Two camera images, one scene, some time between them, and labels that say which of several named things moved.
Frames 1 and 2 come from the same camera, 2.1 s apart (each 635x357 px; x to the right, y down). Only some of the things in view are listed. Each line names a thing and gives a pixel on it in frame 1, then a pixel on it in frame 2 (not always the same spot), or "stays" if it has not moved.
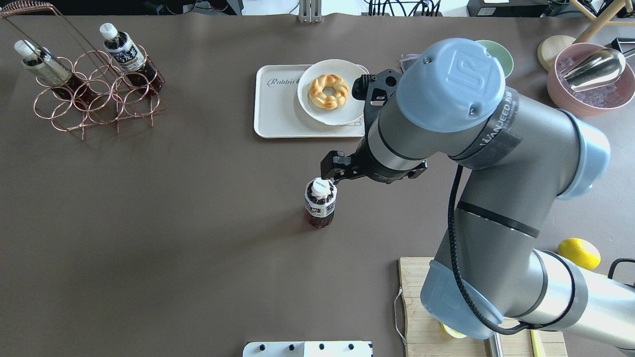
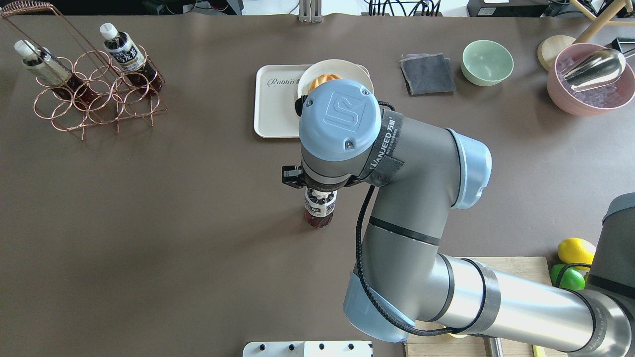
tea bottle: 320,198 stays
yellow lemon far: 580,252 stays
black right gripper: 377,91 -> 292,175
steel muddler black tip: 493,346 stays
